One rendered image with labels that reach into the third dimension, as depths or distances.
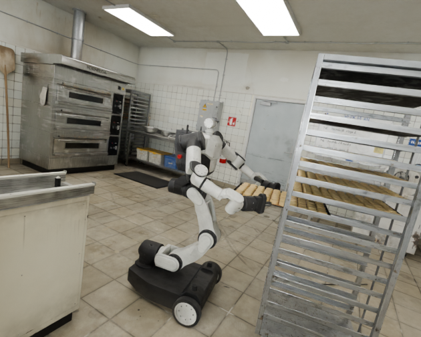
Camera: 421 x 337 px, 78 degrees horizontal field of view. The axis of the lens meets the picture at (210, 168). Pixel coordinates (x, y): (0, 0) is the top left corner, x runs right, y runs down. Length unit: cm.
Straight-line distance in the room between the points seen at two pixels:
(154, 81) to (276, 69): 318
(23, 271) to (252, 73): 517
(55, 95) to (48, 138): 73
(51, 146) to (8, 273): 373
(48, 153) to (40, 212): 369
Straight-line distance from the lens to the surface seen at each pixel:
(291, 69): 563
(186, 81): 657
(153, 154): 618
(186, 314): 201
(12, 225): 152
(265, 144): 557
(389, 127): 162
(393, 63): 163
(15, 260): 161
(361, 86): 161
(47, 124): 520
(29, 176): 181
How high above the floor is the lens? 137
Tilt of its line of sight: 10 degrees down
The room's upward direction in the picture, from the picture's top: 10 degrees clockwise
